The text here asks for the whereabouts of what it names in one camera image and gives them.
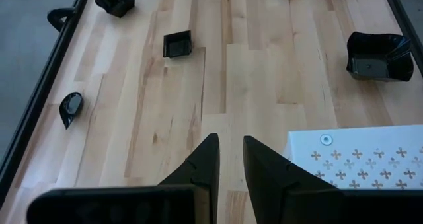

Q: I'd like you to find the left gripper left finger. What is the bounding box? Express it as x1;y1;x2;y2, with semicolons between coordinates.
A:
25;133;221;224

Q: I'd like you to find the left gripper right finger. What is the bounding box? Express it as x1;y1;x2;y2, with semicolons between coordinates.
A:
243;135;423;224

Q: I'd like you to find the black small square plate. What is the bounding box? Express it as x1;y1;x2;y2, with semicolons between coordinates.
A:
162;30;193;59

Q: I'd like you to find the black teardrop plate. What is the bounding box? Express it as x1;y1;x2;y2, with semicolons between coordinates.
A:
58;91;84;130

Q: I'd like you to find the black wavy square plate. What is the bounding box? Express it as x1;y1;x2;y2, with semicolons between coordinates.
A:
95;0;136;19
345;31;415;83

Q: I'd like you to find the white perforated riser shelf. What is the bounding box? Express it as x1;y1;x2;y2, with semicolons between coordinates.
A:
284;124;423;190

